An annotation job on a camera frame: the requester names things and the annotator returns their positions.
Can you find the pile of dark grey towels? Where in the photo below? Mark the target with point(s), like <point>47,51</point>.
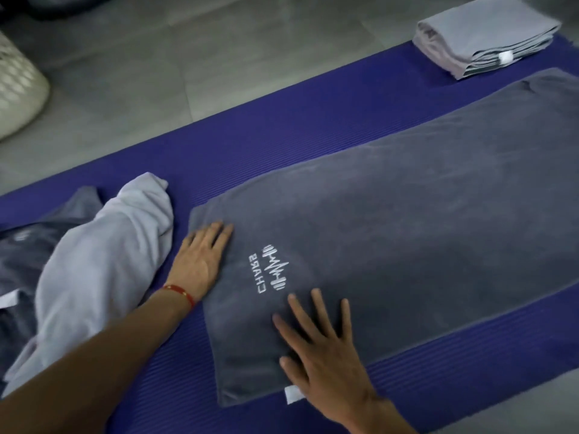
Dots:
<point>22,262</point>

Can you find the purple ribbed mat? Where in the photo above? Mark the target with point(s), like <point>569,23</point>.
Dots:
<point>294,122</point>

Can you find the person's right hand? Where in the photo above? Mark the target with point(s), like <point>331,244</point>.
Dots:
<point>330,375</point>

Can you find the dark grey printed towel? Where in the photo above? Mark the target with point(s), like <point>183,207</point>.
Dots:
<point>407,198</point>

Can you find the white perforated laundry basket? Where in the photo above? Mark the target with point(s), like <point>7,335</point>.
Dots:
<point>18,90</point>

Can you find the person's left forearm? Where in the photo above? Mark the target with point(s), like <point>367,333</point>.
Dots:
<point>99,370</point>

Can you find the person's left hand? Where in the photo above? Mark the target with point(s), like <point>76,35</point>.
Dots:
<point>199,262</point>

